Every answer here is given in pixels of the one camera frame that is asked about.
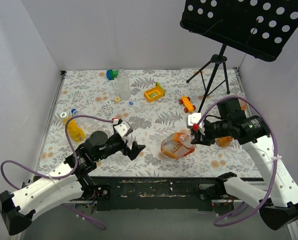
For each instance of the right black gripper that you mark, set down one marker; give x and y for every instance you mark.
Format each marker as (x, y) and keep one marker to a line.
(203, 135)

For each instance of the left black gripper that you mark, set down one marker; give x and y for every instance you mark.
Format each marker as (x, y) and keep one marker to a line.
(126, 147)

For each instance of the orange label tea bottle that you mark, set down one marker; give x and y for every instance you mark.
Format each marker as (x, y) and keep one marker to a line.
(177, 145)

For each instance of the clear Pocari Sweat bottle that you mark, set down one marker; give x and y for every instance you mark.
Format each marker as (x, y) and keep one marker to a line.
(123, 84)

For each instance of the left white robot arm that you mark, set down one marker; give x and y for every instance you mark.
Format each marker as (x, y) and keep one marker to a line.
(69, 181)

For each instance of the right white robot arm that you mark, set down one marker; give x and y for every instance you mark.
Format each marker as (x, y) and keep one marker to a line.
(278, 205)

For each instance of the small orange bottle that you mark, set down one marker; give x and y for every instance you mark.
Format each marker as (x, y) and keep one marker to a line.
(224, 141)

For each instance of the clear bottle blue cap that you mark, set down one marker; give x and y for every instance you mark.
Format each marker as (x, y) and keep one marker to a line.
(88, 125)

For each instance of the yellow juice bottle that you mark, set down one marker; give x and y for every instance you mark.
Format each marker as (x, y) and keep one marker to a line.
(74, 131)

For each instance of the orange soda bottle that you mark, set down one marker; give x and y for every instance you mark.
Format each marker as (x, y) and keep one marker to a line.
(242, 103)

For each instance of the orange toy car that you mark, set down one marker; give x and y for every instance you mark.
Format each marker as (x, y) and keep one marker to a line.
(186, 102)

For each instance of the floral table mat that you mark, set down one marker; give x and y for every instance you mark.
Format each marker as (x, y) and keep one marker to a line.
(152, 122)

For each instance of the yellow toy box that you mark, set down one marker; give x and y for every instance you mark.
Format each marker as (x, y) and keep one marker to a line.
(154, 93)

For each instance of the blue green toy block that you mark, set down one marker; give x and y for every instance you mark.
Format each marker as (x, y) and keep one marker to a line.
(111, 74)

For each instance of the black music stand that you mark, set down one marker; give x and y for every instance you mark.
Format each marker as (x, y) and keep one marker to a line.
(259, 28)

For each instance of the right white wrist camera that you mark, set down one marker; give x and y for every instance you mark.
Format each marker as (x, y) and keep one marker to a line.
(193, 119)

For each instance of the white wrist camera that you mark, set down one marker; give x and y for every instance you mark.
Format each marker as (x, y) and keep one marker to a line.
(193, 119)
(122, 127)

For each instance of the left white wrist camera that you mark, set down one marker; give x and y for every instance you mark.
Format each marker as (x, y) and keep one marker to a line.
(122, 127)

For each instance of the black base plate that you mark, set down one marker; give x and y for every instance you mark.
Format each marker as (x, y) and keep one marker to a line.
(157, 193)

